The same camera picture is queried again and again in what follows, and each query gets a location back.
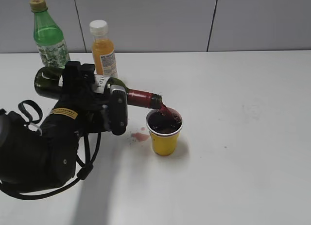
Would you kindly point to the green plastic soda bottle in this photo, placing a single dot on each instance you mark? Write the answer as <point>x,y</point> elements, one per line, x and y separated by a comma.
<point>48,36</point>

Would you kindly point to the dark red wine bottle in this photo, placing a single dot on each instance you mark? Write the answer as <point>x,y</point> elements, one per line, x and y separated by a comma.
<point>48,83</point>

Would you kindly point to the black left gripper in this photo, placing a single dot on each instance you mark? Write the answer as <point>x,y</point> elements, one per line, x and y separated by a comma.
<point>78,101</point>

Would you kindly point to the yellow paper cup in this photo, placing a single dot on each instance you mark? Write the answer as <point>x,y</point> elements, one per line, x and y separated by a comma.
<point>164,131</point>

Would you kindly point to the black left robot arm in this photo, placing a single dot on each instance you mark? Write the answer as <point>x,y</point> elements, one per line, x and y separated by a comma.
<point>40,153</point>

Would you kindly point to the orange juice bottle white cap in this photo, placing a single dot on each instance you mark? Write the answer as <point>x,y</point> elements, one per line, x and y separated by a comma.
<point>103,49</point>

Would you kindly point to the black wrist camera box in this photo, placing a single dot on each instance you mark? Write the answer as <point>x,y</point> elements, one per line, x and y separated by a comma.
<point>117,107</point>

